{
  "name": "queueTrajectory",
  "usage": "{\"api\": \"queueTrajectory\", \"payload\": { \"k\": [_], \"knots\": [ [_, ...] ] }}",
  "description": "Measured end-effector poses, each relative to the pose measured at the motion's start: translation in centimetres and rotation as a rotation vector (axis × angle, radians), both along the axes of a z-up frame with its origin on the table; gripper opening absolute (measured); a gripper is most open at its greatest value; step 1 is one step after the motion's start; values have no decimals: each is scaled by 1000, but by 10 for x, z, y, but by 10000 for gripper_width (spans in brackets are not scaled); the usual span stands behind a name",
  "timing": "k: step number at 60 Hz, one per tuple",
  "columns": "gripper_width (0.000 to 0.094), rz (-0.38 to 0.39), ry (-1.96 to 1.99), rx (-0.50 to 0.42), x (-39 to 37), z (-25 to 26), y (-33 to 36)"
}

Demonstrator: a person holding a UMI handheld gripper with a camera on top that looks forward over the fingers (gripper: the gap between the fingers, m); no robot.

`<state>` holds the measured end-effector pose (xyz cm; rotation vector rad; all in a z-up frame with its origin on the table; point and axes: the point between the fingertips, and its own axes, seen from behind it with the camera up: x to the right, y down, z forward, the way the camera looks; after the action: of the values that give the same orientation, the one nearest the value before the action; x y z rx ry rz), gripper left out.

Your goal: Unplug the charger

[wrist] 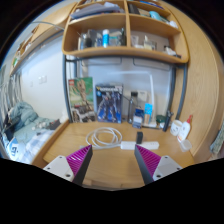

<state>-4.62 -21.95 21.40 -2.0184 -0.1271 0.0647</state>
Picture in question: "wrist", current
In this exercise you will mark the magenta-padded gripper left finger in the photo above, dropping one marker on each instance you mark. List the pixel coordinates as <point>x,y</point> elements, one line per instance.
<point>58,166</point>

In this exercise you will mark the dark drink bottle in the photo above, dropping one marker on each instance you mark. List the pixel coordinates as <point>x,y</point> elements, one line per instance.
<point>132,110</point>

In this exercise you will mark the white red-capped pump bottle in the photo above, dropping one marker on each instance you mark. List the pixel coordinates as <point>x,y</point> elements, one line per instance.
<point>184,131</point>

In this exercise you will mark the grey metal shelf frame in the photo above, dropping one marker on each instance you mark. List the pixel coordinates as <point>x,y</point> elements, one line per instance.
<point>66,90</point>

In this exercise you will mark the white power strip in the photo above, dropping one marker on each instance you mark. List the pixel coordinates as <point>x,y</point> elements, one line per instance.
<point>146,145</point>

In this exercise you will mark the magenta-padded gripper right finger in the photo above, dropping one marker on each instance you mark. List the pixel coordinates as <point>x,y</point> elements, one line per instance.
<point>166,166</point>

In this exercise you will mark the black electric shaver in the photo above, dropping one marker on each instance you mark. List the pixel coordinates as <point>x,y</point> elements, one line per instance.
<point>167,121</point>

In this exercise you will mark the white desk lamp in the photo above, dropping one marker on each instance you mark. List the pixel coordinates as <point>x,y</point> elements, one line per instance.
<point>153,96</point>

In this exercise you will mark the tall light blue box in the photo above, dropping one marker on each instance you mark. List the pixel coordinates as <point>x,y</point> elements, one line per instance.
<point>148,111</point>

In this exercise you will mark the patterned cloth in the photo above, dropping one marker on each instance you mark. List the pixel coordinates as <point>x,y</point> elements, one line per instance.
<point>218,143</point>

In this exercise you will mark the blue robot model box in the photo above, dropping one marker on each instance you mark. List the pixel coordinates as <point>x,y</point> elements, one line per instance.
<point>109,105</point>

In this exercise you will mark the white wall switch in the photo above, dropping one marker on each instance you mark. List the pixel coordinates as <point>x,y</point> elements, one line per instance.
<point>42,80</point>

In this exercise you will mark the black charger block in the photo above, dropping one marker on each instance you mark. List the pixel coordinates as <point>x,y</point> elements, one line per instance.
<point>139,137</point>

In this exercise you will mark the wooden shelf unit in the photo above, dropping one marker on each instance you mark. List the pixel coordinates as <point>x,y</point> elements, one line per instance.
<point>126,51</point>

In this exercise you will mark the white box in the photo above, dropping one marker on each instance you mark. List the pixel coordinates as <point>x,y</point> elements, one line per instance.
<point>142,96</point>

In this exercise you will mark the translucent plastic container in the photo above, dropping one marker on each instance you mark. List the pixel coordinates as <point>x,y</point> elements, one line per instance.
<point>185,146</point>

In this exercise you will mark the white cup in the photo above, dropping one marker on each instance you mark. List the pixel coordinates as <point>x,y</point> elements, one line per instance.
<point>175,128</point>

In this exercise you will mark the green toy figure box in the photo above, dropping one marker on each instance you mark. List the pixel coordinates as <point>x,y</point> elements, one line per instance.
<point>81,96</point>

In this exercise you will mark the small blue box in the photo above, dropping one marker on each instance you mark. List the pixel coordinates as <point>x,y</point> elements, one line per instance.
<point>138,120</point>

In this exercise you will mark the bed with bedding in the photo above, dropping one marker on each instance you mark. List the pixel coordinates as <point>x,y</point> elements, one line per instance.
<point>26,133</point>

